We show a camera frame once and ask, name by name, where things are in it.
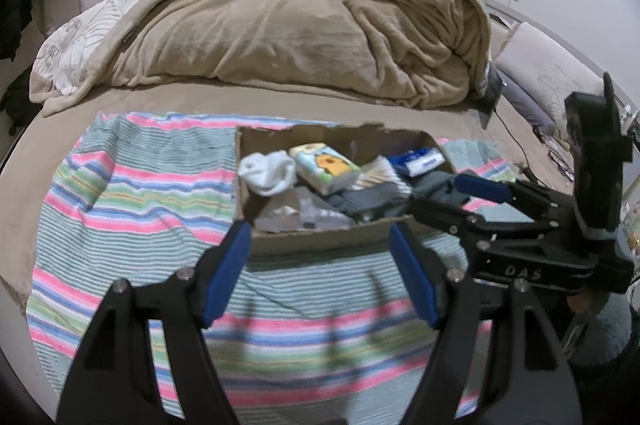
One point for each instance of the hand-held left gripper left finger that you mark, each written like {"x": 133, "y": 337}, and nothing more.
{"x": 225, "y": 270}

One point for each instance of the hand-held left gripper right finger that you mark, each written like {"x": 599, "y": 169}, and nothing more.
{"x": 415, "y": 275}

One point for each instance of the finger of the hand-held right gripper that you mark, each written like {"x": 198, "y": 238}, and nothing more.
{"x": 445, "y": 215}
{"x": 480, "y": 188}

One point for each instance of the blue and white packet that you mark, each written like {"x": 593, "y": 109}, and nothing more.
{"x": 417, "y": 161}

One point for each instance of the clear snack bag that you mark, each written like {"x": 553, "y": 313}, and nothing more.
{"x": 277, "y": 217}

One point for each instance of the cotton swab bag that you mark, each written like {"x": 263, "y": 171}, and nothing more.
{"x": 380, "y": 175}

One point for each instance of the grey dark socks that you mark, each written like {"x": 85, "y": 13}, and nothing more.
{"x": 370, "y": 200}

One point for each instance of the brown cardboard box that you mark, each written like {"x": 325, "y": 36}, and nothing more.
{"x": 310, "y": 242}

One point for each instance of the white sock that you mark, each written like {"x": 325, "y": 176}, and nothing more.
{"x": 265, "y": 172}

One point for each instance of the grey dotted sock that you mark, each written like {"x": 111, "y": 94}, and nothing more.
{"x": 320, "y": 212}

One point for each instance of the colourful patterned cloth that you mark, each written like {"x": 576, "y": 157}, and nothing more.
{"x": 325, "y": 165}

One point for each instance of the person's right forearm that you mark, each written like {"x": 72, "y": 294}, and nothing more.
{"x": 605, "y": 335}

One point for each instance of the person's right hand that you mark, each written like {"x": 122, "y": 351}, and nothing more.
{"x": 580, "y": 307}

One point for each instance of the dark upright device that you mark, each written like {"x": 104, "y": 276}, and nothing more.
{"x": 492, "y": 95}

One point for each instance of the grey pillow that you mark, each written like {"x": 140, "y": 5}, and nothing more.
{"x": 530, "y": 105}

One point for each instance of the striped pastel cloth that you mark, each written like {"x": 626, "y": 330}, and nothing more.
{"x": 150, "y": 185}

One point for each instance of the white embroidered pillow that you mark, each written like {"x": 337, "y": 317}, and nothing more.
{"x": 550, "y": 75}

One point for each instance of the brown bed sheet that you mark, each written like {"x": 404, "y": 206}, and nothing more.
{"x": 40, "y": 165}

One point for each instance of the beige fleece blanket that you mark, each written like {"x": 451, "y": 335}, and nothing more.
{"x": 275, "y": 30}

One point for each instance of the white floral quilt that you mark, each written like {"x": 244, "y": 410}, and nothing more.
{"x": 85, "y": 45}

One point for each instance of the metal bed frame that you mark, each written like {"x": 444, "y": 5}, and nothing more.
{"x": 550, "y": 26}

